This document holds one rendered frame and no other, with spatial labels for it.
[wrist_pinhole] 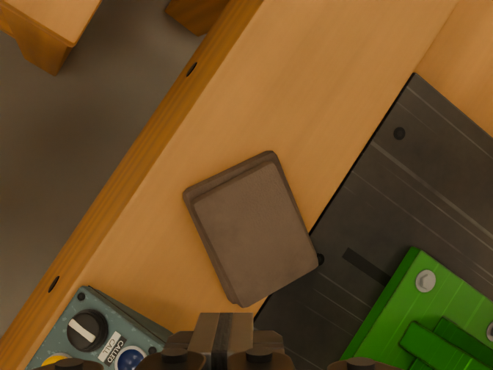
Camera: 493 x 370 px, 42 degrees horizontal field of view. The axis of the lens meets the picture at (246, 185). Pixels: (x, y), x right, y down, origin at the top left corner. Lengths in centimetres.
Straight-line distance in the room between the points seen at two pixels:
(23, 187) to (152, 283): 91
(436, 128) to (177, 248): 24
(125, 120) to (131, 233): 91
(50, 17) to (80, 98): 85
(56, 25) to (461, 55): 34
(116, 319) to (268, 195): 14
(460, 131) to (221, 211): 23
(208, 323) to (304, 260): 35
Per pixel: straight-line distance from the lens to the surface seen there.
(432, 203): 58
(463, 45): 61
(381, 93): 55
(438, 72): 60
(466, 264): 61
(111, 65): 139
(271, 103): 51
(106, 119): 138
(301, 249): 50
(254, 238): 48
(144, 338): 46
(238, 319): 16
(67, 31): 53
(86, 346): 47
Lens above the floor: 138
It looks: 71 degrees down
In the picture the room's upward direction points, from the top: 112 degrees clockwise
